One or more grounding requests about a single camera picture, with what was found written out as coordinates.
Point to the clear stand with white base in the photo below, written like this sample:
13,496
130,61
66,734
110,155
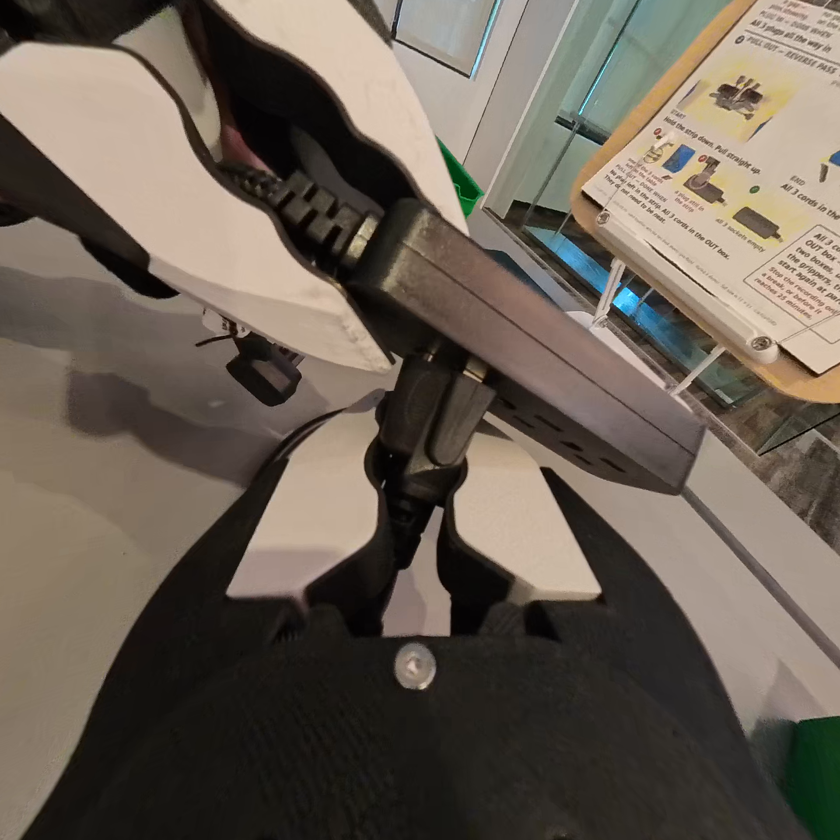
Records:
617,341

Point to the instruction sheet on wooden board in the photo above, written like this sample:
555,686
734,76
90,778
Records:
807,387

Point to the printed instruction sheet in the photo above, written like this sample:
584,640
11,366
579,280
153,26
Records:
735,164

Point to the white sheet clip bar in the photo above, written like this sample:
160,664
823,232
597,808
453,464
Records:
689,295

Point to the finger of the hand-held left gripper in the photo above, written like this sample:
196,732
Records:
131,164
394,98

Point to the black power plug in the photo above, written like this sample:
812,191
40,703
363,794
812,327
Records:
426,426

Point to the green plastic bin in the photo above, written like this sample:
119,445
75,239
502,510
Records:
459,177
817,781

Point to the black flat strip plug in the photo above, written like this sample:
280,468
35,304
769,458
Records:
266,380

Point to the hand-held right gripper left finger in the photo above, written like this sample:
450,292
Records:
302,518

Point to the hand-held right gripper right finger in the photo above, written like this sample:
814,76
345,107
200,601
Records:
531,531

